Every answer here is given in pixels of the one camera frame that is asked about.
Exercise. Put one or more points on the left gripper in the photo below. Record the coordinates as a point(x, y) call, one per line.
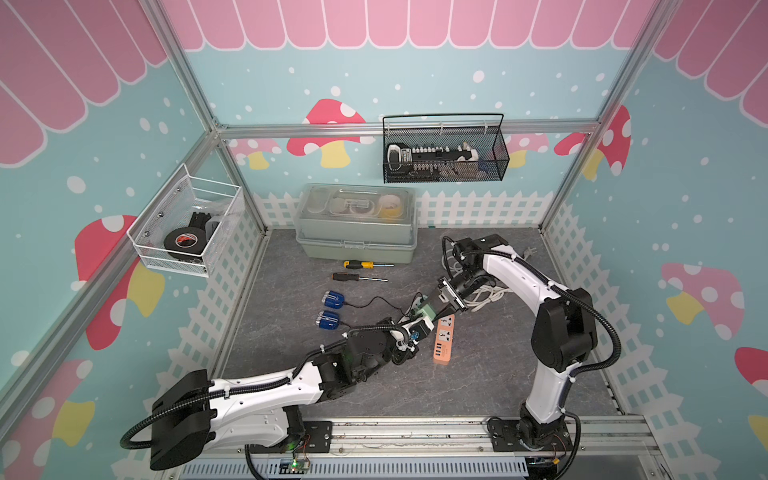
point(405, 356)

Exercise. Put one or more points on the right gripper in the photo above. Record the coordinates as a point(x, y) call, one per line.
point(449, 297)

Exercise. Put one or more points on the green adapter front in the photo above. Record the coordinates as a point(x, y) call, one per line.
point(426, 312)

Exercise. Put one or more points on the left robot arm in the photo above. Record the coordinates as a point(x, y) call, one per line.
point(199, 413)

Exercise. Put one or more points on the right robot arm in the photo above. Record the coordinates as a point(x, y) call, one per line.
point(569, 337)

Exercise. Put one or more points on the orange power strip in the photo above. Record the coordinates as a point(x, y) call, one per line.
point(444, 334)

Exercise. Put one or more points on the orange black screwdriver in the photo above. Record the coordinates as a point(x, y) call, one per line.
point(354, 277)

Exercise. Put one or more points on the yellow black screwdriver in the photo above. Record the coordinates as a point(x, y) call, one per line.
point(357, 264)

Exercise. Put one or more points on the green translucent storage box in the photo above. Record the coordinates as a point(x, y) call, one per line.
point(349, 222)

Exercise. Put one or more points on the black tape roll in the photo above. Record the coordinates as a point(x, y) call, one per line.
point(185, 243)

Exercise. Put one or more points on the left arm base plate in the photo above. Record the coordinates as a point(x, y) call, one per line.
point(309, 437)

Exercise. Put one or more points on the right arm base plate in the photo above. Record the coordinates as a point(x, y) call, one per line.
point(510, 435)

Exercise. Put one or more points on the black wire mesh basket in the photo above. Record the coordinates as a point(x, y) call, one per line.
point(441, 148)

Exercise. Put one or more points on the white wire basket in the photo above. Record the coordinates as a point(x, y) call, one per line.
point(187, 201)

